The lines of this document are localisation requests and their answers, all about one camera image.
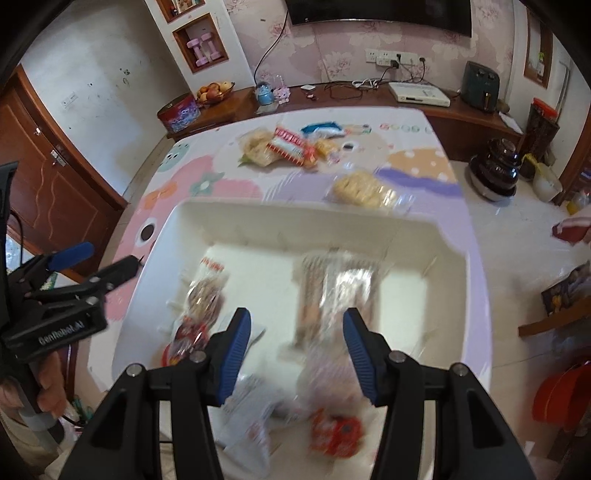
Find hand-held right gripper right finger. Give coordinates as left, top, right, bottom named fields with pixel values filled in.
left=342, top=307, right=539, bottom=480

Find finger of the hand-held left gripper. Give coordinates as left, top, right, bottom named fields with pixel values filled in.
left=9, top=242, right=95, bottom=298
left=25, top=255, right=142, bottom=308

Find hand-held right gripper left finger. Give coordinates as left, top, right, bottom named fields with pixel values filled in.
left=59, top=307, right=254, bottom=480

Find pale translucent snack bag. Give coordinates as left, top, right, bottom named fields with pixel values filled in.
left=295, top=342, right=375, bottom=416

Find red dark chocolate packet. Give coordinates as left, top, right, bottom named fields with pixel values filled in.
left=161, top=318, right=213, bottom=367

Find orange white snack packet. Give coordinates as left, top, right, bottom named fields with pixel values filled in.
left=217, top=374, right=296, bottom=467

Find clear packet brown cookies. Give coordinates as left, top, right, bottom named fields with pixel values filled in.
left=185, top=256, right=232, bottom=324

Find clear striped snack packet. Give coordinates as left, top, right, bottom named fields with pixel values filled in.
left=293, top=251, right=384, bottom=347

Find small red snack packet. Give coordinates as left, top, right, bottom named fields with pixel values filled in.
left=309, top=408, right=365, bottom=457

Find white plastic tray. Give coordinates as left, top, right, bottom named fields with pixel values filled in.
left=112, top=198, right=472, bottom=480

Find clear bag of pastries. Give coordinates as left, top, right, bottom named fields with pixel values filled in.
left=325, top=168, right=414, bottom=215

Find yellow chips bag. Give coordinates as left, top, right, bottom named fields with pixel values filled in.
left=238, top=129, right=278, bottom=168

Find small orange snack packet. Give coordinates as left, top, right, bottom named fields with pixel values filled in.
left=314, top=138, right=340, bottom=162

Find red white snack packet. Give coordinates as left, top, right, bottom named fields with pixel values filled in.
left=268, top=127, right=319, bottom=169

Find blue snack packet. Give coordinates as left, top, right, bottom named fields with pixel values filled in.
left=301, top=121, right=345, bottom=139

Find person's left hand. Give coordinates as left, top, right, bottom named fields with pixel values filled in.
left=36, top=354, right=75, bottom=422

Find brown wooden door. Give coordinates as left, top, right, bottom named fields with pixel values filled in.
left=0, top=65, right=127, bottom=282

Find round red blue tin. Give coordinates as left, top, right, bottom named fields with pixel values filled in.
left=157, top=92, right=201, bottom=134

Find cartoon printed tablecloth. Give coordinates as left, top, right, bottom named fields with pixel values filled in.
left=88, top=106, right=492, bottom=462

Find wooden television cabinet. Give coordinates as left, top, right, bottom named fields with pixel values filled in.
left=166, top=80, right=527, bottom=139

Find red plastic stool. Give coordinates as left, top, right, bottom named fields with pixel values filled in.
left=533, top=364, right=591, bottom=425

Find bowl of fruit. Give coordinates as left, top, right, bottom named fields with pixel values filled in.
left=195, top=80, right=236, bottom=104

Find colourful printed box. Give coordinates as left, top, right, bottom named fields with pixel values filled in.
left=540, top=263, right=591, bottom=317

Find dark brown ceramic pot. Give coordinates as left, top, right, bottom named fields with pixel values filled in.
left=468, top=138, right=525, bottom=202

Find pink dumbbell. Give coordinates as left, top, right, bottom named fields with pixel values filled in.
left=187, top=39, right=208, bottom=68
left=202, top=34, right=222, bottom=63

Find red white cloth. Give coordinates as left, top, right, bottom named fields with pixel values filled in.
left=551, top=217, right=591, bottom=243

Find white plastic jug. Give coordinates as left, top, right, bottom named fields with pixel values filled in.
left=522, top=154, right=564, bottom=204

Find yellow oil bottle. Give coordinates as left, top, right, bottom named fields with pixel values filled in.
left=566, top=187, right=591, bottom=215

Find white set-top box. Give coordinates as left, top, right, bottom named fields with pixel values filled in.
left=387, top=80, right=451, bottom=109

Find white paper sheet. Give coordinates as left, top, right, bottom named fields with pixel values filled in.
left=499, top=111, right=525, bottom=134

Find tall dark jar red lid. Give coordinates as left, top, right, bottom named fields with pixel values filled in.
left=522, top=98, right=560, bottom=167

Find dark grey air fryer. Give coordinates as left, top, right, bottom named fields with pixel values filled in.
left=462, top=61, right=502, bottom=114

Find black cable loop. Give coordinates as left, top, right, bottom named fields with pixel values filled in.
left=327, top=80, right=366, bottom=100

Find white wall sockets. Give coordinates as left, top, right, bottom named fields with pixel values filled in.
left=365, top=48, right=428, bottom=65

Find black wall television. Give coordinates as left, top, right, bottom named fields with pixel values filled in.
left=284, top=0, right=474, bottom=38

